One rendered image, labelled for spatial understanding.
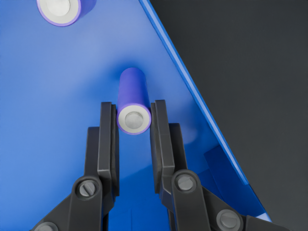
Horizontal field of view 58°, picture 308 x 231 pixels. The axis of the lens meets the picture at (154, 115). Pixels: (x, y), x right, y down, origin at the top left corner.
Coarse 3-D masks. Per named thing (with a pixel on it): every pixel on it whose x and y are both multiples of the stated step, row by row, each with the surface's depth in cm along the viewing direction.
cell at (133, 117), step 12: (132, 72) 18; (120, 84) 17; (132, 84) 16; (144, 84) 17; (120, 96) 15; (132, 96) 14; (144, 96) 15; (120, 108) 14; (132, 108) 14; (144, 108) 14; (120, 120) 14; (132, 120) 14; (144, 120) 14; (132, 132) 14
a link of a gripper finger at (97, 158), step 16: (112, 112) 13; (96, 128) 14; (112, 128) 13; (96, 144) 13; (112, 144) 12; (96, 160) 12; (112, 160) 12; (112, 176) 12; (112, 192) 12; (64, 208) 11; (112, 208) 13; (48, 224) 11; (64, 224) 11
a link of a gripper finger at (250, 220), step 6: (246, 216) 11; (252, 216) 11; (246, 222) 11; (252, 222) 11; (258, 222) 11; (264, 222) 11; (270, 222) 11; (246, 228) 11; (252, 228) 11; (258, 228) 11; (264, 228) 11; (270, 228) 11; (276, 228) 11; (282, 228) 11; (288, 228) 11
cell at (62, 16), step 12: (36, 0) 11; (48, 0) 11; (60, 0) 11; (72, 0) 11; (84, 0) 12; (48, 12) 12; (60, 12) 11; (72, 12) 12; (84, 12) 13; (60, 24) 12
